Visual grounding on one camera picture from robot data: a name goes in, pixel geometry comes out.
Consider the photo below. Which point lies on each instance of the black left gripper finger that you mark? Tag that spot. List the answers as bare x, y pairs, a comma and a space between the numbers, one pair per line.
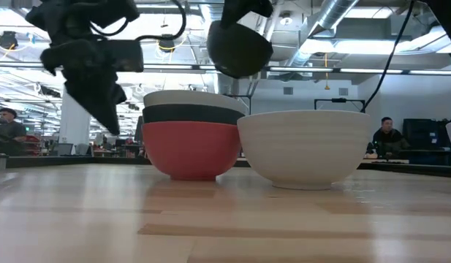
97, 98

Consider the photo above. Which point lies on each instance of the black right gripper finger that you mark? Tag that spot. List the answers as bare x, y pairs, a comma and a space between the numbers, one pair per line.
247, 7

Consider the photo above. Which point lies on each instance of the black bowl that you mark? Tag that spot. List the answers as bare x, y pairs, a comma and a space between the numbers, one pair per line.
239, 51

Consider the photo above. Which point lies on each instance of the light grey bowl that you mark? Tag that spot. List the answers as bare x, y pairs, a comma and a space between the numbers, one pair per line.
188, 98

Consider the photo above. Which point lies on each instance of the dark grey bowl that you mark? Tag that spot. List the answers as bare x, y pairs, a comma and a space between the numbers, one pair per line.
188, 114

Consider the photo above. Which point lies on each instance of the white ribbed bowl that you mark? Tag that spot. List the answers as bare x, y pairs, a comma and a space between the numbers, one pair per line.
305, 146

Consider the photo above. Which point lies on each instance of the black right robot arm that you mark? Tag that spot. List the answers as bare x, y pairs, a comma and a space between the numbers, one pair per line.
448, 18

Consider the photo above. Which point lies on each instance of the black ceiling-mounted device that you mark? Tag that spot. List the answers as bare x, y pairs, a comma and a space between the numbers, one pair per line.
7, 40
166, 43

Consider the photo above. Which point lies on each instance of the person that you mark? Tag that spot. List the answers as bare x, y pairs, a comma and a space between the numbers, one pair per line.
387, 140
11, 131

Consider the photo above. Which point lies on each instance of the coral bowl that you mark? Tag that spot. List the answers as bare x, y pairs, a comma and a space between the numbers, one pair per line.
192, 149

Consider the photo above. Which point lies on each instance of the black background monitor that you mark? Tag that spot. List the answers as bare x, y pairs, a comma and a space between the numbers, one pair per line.
426, 133

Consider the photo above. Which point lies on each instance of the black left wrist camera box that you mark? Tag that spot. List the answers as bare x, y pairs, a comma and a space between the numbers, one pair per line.
126, 55

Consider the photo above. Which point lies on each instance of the silver ventilation duct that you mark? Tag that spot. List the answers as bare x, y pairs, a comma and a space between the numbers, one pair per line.
334, 14

